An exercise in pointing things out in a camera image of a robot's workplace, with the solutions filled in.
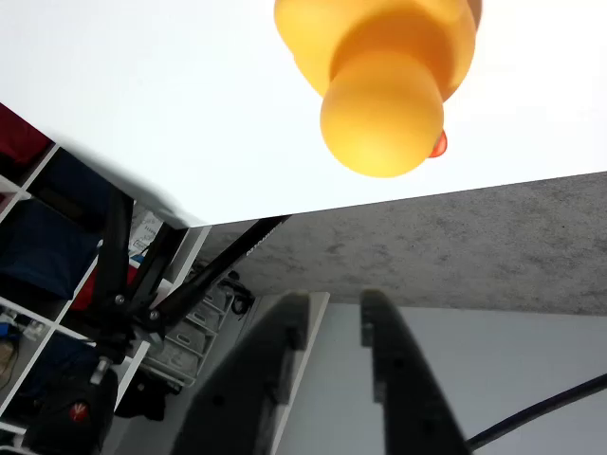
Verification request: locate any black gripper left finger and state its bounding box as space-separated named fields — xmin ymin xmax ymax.
xmin=170 ymin=291 xmax=312 ymax=455

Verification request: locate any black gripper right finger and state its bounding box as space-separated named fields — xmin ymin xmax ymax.
xmin=359 ymin=288 xmax=475 ymax=455

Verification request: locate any yellow rubber duck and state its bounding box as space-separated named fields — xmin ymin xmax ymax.
xmin=273 ymin=0 xmax=485 ymax=179

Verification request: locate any grey drawer unit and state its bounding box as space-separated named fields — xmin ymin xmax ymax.
xmin=140 ymin=269 xmax=230 ymax=391

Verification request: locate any black bag with red logo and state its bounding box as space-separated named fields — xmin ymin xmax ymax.
xmin=22 ymin=367 xmax=120 ymax=455

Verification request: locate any black Manfrotto tripod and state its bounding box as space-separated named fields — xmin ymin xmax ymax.
xmin=70 ymin=189 xmax=293 ymax=380

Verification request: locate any white cube shelf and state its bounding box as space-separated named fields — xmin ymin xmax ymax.
xmin=0 ymin=101 xmax=212 ymax=440

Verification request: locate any dark blue storage bin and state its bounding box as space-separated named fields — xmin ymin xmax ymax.
xmin=28 ymin=149 xmax=115 ymax=227
xmin=0 ymin=198 xmax=101 ymax=300

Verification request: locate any red storage bin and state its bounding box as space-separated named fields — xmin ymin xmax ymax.
xmin=0 ymin=102 xmax=54 ymax=170

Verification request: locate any black camera cable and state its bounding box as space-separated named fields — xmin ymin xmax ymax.
xmin=467 ymin=373 xmax=607 ymax=450

